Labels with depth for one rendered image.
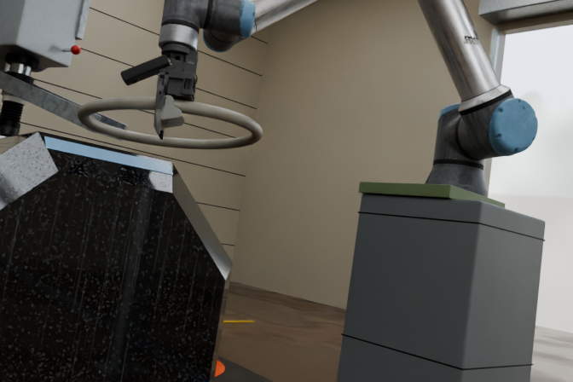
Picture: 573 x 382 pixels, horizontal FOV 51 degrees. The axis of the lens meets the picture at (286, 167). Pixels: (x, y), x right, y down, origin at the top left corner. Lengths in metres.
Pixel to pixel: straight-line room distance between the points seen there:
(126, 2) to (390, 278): 6.46
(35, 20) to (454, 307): 1.49
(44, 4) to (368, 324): 1.39
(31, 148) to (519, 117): 1.21
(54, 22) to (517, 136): 1.45
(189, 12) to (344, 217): 5.87
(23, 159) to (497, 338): 1.26
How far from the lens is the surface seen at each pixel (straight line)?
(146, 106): 1.42
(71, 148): 1.42
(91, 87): 7.42
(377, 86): 7.29
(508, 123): 1.69
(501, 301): 1.75
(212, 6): 1.47
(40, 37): 2.07
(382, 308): 1.75
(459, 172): 1.82
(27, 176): 1.35
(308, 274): 7.48
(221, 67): 8.44
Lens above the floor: 0.67
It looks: 7 degrees up
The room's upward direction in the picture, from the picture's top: 9 degrees clockwise
